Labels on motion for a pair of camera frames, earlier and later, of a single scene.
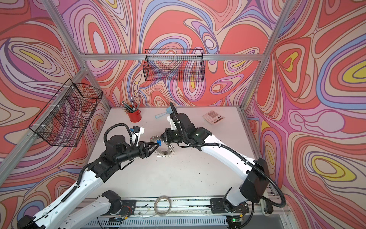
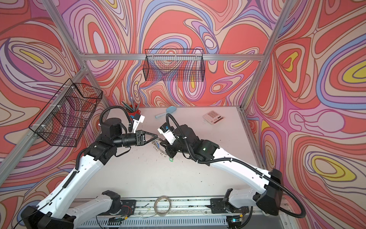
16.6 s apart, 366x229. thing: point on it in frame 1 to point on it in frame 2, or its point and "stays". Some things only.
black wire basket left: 61,122 stays
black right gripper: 168,138 to 169,148
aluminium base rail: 188,213 stays
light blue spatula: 168,110 stays
